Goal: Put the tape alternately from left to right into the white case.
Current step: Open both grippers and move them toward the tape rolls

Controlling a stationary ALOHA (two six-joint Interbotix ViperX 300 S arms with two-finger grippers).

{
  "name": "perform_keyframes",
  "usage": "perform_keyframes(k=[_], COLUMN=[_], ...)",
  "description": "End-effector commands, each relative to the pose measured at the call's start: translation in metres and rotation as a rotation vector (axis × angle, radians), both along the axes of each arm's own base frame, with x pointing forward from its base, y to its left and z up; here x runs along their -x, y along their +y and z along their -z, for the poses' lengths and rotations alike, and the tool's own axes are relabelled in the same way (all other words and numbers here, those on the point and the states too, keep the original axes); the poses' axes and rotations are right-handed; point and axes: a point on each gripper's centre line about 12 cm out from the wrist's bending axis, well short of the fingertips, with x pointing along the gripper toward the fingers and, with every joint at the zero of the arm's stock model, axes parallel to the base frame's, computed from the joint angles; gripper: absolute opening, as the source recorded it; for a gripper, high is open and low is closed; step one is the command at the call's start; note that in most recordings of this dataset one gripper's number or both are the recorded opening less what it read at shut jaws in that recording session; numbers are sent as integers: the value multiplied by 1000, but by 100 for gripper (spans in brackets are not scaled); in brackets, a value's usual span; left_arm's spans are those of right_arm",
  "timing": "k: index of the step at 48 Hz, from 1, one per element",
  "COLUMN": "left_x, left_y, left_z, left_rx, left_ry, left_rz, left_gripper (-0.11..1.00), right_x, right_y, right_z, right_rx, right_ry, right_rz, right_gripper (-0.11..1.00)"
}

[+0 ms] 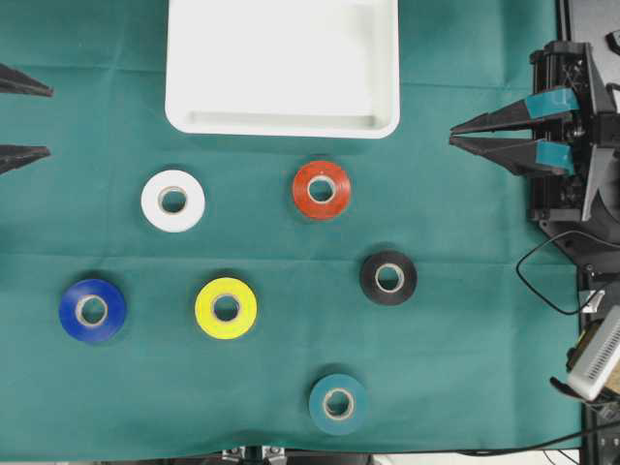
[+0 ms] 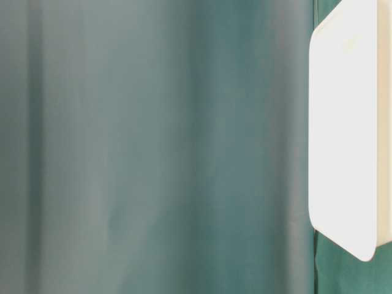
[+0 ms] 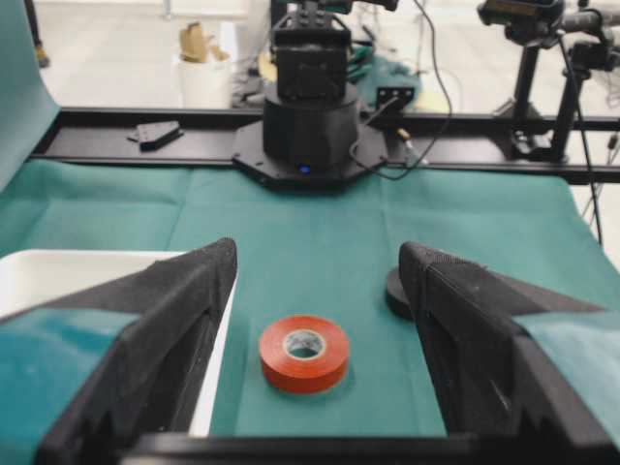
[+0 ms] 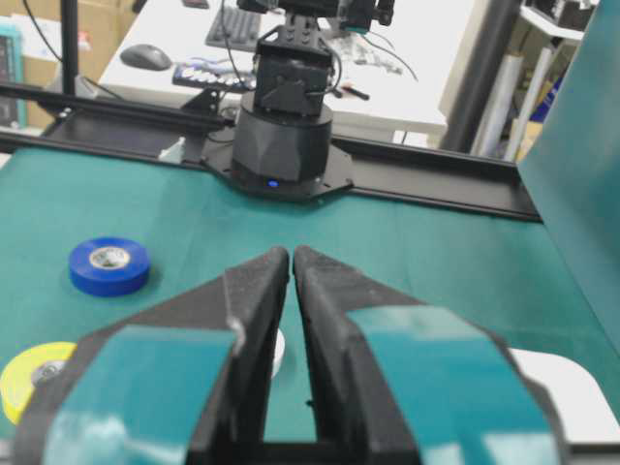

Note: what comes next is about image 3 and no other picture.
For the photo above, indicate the black flat bracket plate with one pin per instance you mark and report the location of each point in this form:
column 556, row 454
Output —
column 153, row 136

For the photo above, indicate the white bucket with cardboard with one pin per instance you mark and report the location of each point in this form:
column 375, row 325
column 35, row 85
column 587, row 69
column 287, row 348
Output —
column 204, row 70

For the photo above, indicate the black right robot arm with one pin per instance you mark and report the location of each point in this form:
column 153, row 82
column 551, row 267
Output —
column 310, row 133

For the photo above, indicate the black metal rail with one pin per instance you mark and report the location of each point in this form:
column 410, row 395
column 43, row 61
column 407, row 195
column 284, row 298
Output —
column 94, row 136

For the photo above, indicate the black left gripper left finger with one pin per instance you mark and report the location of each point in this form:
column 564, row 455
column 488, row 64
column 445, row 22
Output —
column 151, row 376

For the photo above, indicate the black tape roll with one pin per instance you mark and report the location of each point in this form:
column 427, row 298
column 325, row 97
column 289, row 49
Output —
column 398, row 301

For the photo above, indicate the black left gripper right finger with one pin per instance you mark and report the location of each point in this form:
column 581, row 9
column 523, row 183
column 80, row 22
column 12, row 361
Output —
column 491, row 378

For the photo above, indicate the red tape roll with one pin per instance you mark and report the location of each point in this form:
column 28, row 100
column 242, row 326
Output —
column 304, row 354

